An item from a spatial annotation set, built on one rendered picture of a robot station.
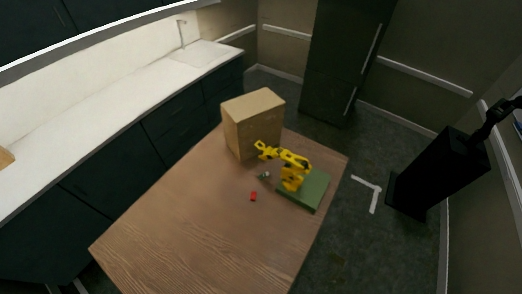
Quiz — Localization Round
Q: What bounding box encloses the tan wooden chest of drawers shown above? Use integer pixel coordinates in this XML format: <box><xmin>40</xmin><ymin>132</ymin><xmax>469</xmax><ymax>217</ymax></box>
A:
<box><xmin>220</xmin><ymin>87</ymin><xmax>286</xmax><ymax>163</ymax></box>

